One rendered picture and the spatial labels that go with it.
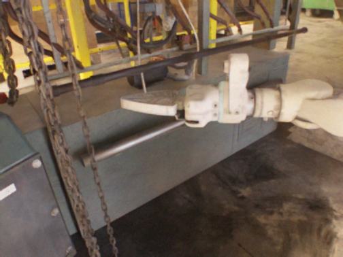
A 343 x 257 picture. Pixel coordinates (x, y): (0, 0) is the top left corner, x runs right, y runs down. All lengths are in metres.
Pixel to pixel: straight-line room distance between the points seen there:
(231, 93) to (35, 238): 0.51
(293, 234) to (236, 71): 1.06
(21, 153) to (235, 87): 0.43
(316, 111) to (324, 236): 1.01
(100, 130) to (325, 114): 0.84
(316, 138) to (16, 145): 1.84
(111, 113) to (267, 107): 0.73
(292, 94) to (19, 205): 0.57
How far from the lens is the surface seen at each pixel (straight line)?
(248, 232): 1.38
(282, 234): 1.41
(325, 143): 2.03
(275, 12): 2.02
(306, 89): 0.54
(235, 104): 0.49
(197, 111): 0.48
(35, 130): 1.08
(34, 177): 0.59
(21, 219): 0.62
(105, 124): 1.11
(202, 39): 1.38
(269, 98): 0.52
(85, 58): 2.63
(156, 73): 1.31
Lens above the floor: 1.06
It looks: 30 degrees down
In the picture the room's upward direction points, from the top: 2 degrees counter-clockwise
